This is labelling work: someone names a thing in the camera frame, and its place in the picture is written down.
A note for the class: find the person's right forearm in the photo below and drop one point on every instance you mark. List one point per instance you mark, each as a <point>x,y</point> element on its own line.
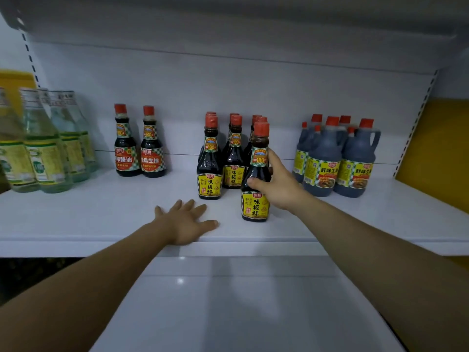
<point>384,274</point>

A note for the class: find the person's right thumb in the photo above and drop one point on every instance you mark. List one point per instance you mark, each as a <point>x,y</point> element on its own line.
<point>257,184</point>

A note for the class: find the person's left hand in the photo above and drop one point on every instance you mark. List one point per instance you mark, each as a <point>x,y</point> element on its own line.
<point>181,227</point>

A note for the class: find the empty white shelf board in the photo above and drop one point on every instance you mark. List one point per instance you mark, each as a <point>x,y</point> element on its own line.
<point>238,307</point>

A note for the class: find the person's right hand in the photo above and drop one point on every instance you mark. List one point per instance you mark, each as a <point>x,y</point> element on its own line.
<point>282,188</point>

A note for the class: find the yellow side panel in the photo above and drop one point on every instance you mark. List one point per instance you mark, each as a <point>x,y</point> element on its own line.
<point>439,153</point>
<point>14,82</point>

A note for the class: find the person's left thumb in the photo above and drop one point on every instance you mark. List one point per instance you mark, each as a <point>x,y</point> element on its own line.
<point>207,226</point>

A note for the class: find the white shelf back panel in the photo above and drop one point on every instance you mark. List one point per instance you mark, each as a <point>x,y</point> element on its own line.
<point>256,87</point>

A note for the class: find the person's left little finger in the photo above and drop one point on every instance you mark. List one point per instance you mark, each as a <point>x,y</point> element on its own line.
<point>159,211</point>

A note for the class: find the white shelf board with bottles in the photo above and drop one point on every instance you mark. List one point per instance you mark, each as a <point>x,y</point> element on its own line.
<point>110,216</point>

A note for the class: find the red-label soy sauce bottle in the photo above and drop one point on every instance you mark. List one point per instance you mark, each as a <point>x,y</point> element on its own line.
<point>152,159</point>
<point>125,157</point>

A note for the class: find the clear vinegar bottle green label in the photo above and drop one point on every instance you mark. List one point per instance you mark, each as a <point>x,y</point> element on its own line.
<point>88,146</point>
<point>73,153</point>
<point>13,161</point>
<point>45,161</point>

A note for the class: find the dark soy sauce bottle yellow label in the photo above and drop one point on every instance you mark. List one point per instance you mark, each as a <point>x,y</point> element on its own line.
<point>255,208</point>

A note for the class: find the cluster of yellow-label sauce bottles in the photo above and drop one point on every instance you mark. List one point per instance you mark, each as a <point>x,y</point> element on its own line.
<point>209,179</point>

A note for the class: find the person's left middle finger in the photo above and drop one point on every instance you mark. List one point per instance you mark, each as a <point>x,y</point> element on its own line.
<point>188,205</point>

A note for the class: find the person's left forearm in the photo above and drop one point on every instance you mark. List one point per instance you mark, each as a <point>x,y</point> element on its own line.
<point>84,289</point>

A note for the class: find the white overhead shelf board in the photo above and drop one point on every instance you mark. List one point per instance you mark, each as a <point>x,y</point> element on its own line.
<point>234,29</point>

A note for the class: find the group of dark sauce jugs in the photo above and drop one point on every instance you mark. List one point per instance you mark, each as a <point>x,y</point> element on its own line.
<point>322,161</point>

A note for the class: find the white perforated shelf upright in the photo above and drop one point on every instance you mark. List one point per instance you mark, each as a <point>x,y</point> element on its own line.
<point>31,62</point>
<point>417,117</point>

